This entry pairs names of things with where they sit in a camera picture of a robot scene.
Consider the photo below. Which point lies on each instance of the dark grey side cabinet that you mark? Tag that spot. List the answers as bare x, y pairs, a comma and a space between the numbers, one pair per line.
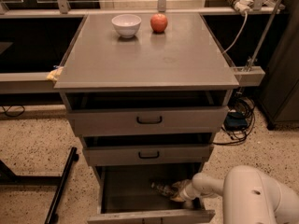
279, 96

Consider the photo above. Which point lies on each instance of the grey bottom drawer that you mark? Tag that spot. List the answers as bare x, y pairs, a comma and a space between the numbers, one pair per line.
127, 196

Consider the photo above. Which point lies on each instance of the clear plastic water bottle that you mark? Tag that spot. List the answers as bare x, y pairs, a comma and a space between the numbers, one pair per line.
163, 189

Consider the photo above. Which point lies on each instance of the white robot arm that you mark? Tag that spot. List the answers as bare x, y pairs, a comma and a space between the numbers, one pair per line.
249, 196

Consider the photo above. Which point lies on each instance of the black metal stand leg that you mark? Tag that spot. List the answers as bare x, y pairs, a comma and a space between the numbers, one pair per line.
52, 215

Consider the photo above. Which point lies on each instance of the grey metal rail frame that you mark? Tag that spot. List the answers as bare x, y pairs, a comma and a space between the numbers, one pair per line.
37, 82

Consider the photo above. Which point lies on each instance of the grey drawer cabinet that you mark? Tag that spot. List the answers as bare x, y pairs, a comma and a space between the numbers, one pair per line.
180, 68

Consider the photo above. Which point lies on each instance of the blue box on floor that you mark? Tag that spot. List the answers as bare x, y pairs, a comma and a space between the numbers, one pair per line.
235, 121

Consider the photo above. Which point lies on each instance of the power strip with plug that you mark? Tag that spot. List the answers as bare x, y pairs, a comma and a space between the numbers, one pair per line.
241, 6

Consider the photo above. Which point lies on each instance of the white ceramic bowl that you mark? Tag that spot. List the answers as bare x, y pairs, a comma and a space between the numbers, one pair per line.
126, 25

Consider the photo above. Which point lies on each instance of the grey middle drawer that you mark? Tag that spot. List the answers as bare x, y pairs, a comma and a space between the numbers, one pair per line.
142, 155

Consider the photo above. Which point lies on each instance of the red apple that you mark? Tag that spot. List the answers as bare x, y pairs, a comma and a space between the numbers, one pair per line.
158, 22

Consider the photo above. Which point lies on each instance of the grey drawer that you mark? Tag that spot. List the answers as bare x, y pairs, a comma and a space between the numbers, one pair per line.
142, 155
127, 196
113, 122

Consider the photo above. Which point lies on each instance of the grey top drawer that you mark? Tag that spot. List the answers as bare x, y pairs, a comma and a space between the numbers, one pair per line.
113, 122

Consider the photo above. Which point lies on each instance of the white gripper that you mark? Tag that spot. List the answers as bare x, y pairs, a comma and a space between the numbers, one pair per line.
187, 191

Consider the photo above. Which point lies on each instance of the yellow tape piece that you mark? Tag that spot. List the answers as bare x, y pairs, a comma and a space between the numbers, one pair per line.
54, 74

